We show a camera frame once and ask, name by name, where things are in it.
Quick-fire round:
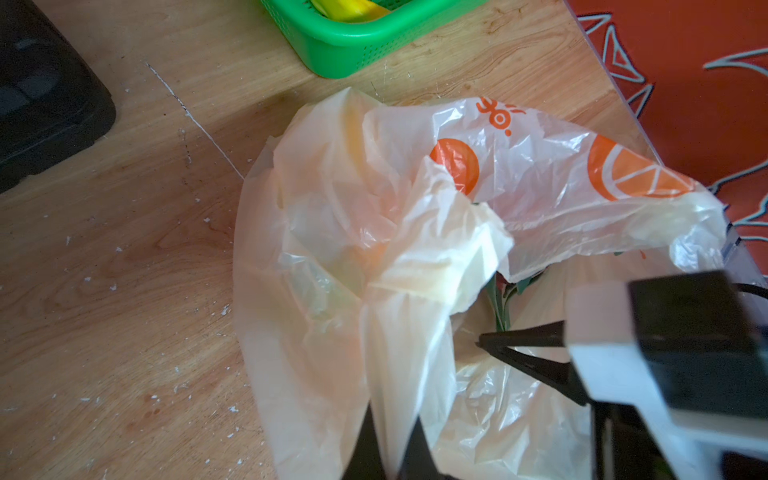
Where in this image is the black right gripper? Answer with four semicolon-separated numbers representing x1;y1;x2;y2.
477;320;676;480

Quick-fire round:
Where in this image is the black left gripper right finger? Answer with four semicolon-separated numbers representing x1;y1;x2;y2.
398;418;456;480

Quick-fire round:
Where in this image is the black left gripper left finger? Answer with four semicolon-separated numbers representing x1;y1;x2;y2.
341;406;386;480

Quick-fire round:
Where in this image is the orange printed plastic bag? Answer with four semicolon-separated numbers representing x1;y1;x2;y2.
233;89;727;479

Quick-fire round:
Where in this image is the red dragon fruit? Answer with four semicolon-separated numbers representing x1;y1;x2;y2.
484;270;544;332

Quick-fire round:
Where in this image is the green plastic basket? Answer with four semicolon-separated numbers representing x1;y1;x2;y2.
262;0;484;79

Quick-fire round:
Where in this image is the yellow banana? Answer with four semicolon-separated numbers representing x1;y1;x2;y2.
310;0;390;24

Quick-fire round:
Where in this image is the black plastic tool case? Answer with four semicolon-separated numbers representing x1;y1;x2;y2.
1;1;116;192

